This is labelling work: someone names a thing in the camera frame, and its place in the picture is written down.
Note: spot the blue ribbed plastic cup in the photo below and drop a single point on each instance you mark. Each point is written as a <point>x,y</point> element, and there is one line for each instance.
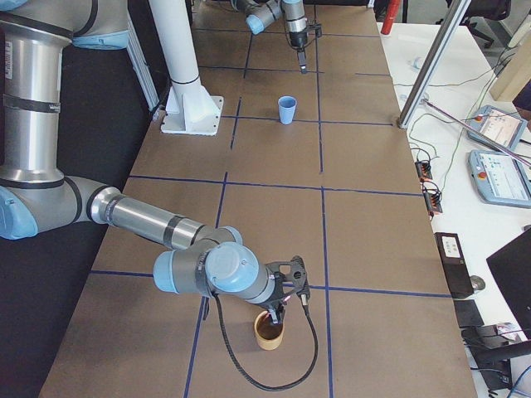
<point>287,107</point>

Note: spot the grey teach pendant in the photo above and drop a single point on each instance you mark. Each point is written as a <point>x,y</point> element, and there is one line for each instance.
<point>499,179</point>
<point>502,127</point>

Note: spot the white pedestal column with base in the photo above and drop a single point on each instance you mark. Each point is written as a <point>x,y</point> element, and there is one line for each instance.
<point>190,108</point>

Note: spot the far orange connector board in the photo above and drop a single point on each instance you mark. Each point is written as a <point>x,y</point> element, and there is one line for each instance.
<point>423,168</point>

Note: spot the black monitor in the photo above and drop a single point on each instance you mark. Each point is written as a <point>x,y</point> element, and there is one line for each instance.
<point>510,267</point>

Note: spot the aluminium frame post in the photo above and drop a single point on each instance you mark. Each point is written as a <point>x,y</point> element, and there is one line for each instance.
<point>443,38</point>

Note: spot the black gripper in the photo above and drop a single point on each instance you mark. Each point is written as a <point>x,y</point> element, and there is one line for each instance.
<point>297,39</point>
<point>274,301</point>

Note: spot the red cylinder bottle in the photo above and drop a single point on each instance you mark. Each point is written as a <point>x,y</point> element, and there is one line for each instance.
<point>390,16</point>

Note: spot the tan bamboo cup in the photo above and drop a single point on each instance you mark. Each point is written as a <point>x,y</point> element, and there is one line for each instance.
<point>268,335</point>

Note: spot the black power supply box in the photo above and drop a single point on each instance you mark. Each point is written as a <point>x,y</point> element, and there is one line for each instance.
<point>453,264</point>

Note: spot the near grey teach pendant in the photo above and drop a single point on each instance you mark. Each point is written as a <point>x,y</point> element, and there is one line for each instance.
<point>499,179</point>

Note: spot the near orange connector board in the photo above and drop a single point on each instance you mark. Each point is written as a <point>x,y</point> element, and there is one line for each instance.
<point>432,196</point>

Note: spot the long reacher grabber stick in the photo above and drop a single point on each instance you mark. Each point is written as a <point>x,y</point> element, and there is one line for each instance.
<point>489,141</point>

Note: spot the far grey teach pendant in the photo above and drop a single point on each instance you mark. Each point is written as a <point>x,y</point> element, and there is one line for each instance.
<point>502,127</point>

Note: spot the orange connector board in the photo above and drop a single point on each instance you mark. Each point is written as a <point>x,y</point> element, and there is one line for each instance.
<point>423,168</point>
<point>432,196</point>

